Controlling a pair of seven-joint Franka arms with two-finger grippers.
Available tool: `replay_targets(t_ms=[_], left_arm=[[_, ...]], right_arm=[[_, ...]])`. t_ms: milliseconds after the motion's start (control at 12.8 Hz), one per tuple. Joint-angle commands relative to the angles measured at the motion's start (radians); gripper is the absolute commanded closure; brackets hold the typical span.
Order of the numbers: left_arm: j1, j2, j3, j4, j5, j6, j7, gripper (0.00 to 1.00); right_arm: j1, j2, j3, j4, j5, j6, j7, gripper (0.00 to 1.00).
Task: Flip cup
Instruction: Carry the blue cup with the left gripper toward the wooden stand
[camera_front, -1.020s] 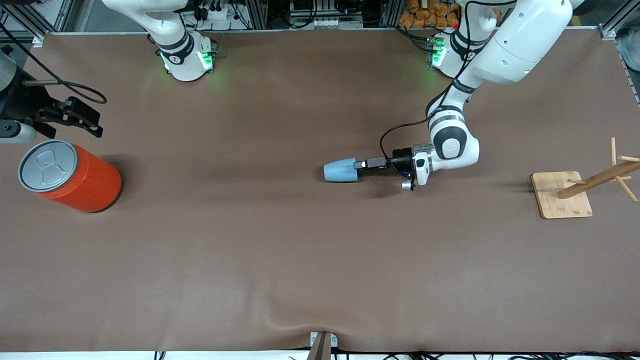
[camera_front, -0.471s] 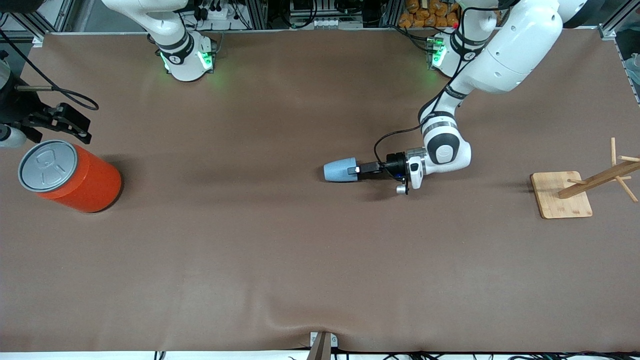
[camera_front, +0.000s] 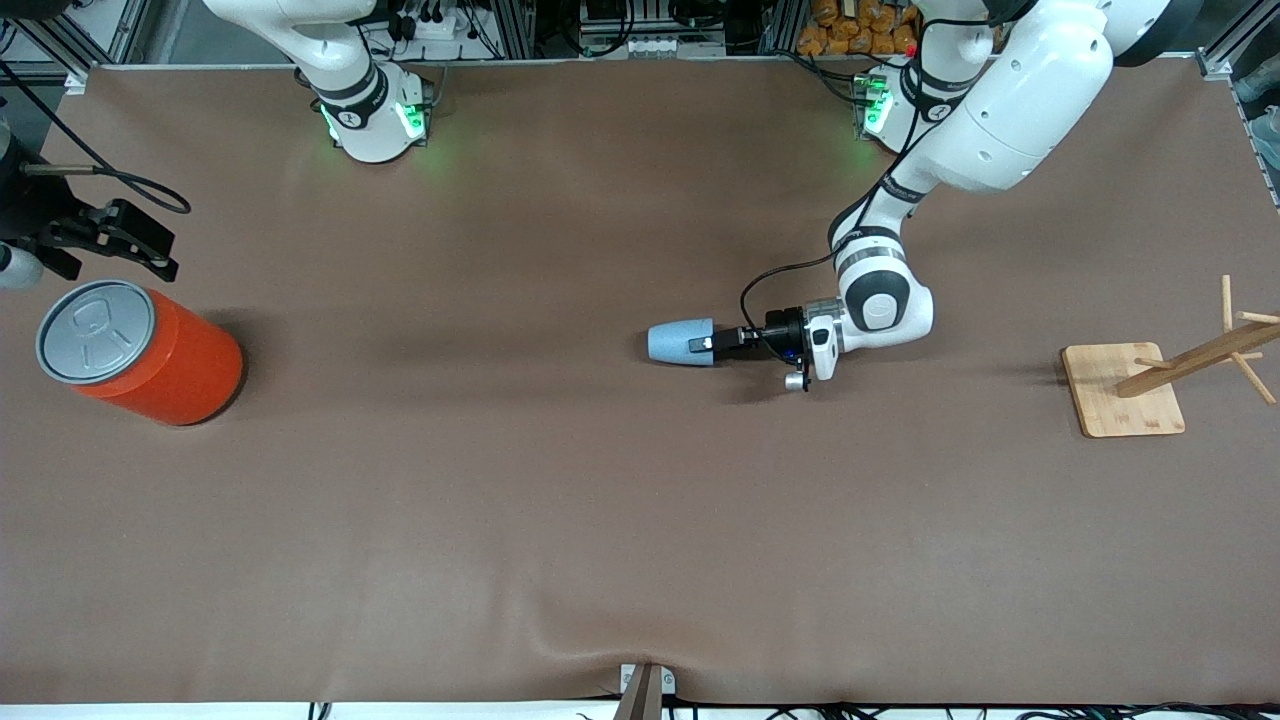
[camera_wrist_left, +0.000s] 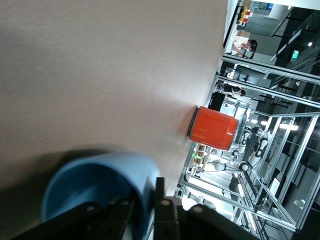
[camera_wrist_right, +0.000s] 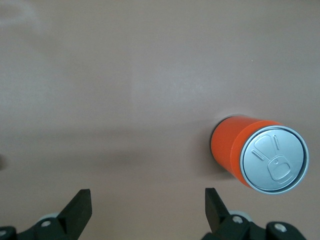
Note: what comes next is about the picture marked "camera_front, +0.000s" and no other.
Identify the metal table edge clamp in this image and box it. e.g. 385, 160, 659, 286
612, 663, 677, 720

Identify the blue plastic cup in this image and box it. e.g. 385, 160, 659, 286
647, 317, 717, 368

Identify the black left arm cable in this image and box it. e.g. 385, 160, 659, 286
740, 250, 841, 336

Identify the orange can with silver lid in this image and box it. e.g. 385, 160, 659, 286
35, 279, 245, 428

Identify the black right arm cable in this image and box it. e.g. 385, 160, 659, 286
0, 60, 193, 216

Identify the wooden mug tree stand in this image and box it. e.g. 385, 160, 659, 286
1060, 275, 1280, 439

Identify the orange snack bag pile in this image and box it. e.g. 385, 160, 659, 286
797, 0, 921, 57

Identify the white power strip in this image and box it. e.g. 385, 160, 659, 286
395, 5, 473, 41

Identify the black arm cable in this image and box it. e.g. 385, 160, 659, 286
0, 60, 193, 216
740, 250, 841, 336

